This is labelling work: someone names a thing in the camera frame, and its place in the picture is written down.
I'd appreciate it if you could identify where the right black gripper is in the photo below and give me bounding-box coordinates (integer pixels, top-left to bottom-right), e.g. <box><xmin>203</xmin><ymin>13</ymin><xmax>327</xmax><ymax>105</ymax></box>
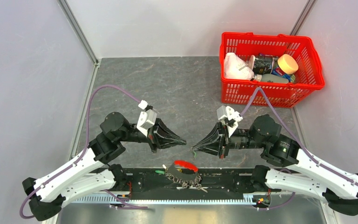
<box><xmin>192</xmin><ymin>119</ymin><xmax>266</xmax><ymax>158</ymax></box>

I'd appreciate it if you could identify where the dark can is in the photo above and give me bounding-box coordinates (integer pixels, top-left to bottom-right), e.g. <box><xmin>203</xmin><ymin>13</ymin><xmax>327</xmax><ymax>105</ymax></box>
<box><xmin>248</xmin><ymin>54</ymin><xmax>278</xmax><ymax>75</ymax></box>

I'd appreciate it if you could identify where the jar with beige lid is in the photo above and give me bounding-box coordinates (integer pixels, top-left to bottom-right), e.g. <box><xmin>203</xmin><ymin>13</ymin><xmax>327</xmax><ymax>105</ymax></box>
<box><xmin>271</xmin><ymin>54</ymin><xmax>299</xmax><ymax>77</ymax></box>

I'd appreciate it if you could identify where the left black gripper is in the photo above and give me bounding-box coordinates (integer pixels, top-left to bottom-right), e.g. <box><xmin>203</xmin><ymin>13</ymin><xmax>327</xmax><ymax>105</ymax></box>
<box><xmin>117</xmin><ymin>117</ymin><xmax>187</xmax><ymax>153</ymax></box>

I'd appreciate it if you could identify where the red plastic basket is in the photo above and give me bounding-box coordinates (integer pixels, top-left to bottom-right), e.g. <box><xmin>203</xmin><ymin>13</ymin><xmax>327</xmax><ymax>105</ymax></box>
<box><xmin>219</xmin><ymin>32</ymin><xmax>325</xmax><ymax>108</ymax></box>

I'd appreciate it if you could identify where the grey slotted cable duct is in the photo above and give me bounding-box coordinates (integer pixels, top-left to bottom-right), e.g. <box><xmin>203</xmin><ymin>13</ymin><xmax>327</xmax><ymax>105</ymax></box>
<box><xmin>73</xmin><ymin>193</ymin><xmax>256</xmax><ymax>206</ymax></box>

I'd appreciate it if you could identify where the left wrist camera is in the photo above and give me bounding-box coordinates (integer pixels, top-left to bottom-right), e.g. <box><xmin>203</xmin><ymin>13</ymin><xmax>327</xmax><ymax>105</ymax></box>
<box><xmin>136</xmin><ymin>109</ymin><xmax>157</xmax><ymax>137</ymax></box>

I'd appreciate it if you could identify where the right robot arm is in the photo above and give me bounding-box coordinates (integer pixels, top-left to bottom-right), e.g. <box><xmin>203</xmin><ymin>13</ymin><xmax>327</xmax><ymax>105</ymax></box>
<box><xmin>193</xmin><ymin>115</ymin><xmax>358</xmax><ymax>216</ymax></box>

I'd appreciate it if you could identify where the white plastic bag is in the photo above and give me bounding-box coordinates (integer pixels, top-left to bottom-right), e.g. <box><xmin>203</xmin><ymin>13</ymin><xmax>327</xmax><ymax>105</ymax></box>
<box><xmin>223</xmin><ymin>52</ymin><xmax>255</xmax><ymax>80</ymax></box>

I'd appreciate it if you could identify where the grey green bottle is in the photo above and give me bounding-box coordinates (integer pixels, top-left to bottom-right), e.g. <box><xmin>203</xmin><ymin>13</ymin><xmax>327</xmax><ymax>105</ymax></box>
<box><xmin>255</xmin><ymin>74</ymin><xmax>289</xmax><ymax>84</ymax></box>

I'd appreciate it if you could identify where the red black keyring holder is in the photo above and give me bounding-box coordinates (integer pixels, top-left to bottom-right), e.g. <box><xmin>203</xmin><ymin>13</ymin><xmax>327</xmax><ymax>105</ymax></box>
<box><xmin>162</xmin><ymin>160</ymin><xmax>208</xmax><ymax>193</ymax></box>

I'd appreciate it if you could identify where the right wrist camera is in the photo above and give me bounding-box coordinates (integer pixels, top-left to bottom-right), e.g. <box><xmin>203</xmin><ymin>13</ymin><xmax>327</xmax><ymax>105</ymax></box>
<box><xmin>216</xmin><ymin>105</ymin><xmax>243</xmax><ymax>128</ymax></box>

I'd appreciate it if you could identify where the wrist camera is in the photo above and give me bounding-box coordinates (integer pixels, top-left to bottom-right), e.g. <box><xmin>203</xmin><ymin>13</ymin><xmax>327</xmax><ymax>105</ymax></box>
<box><xmin>216</xmin><ymin>105</ymin><xmax>243</xmax><ymax>128</ymax></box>
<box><xmin>136</xmin><ymin>109</ymin><xmax>157</xmax><ymax>137</ymax></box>

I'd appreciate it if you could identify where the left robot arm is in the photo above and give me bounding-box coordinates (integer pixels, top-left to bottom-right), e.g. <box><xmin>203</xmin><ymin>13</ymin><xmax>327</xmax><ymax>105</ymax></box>
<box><xmin>21</xmin><ymin>110</ymin><xmax>186</xmax><ymax>221</ymax></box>

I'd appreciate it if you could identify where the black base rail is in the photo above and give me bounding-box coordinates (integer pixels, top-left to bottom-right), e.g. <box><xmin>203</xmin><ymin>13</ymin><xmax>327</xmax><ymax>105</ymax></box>
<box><xmin>108</xmin><ymin>168</ymin><xmax>271</xmax><ymax>201</ymax></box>

